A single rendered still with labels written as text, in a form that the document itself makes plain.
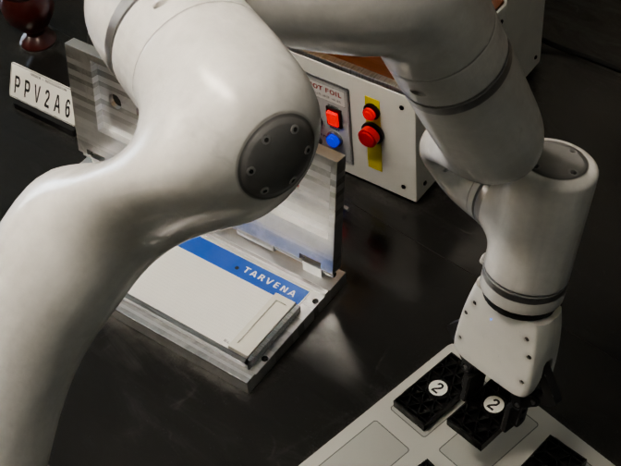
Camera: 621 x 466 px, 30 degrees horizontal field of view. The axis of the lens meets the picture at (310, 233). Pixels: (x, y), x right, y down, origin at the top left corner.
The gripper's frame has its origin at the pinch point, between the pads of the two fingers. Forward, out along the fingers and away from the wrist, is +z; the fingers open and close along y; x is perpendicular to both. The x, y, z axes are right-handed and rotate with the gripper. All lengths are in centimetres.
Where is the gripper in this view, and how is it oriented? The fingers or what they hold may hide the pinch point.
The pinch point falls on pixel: (493, 398)
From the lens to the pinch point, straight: 127.6
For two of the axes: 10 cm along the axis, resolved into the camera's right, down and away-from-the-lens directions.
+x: 7.3, -3.9, 5.7
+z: -0.8, 7.8, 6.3
